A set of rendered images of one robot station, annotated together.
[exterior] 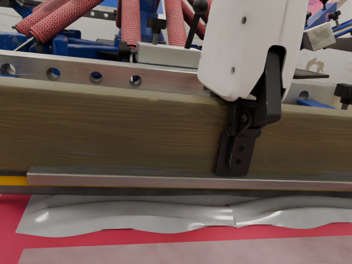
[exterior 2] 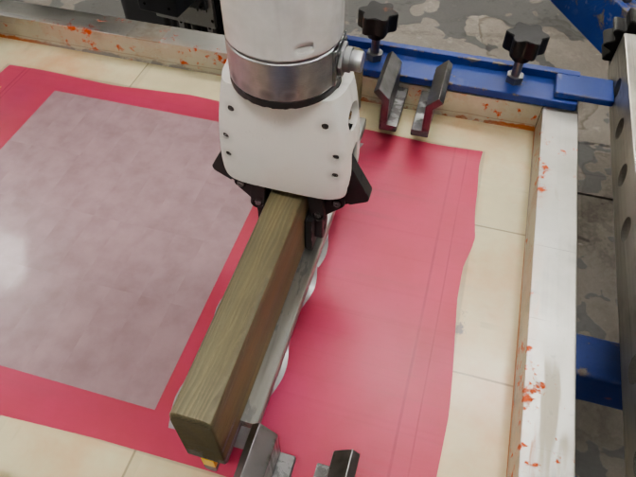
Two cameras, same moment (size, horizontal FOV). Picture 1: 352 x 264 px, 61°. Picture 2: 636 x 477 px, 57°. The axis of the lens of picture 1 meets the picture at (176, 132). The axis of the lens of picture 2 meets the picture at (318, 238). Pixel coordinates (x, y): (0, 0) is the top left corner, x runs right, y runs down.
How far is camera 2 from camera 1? 63 cm
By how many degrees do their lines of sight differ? 93
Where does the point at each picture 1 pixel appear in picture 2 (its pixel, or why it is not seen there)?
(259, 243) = (222, 255)
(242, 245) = (228, 241)
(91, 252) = not seen: hidden behind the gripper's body
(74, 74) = (622, 149)
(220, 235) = (245, 234)
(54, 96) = not seen: hidden behind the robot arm
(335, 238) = (193, 323)
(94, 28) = not seen: outside the picture
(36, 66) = (623, 104)
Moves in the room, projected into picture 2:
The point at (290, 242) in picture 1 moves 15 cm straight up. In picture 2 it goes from (211, 279) to (182, 160)
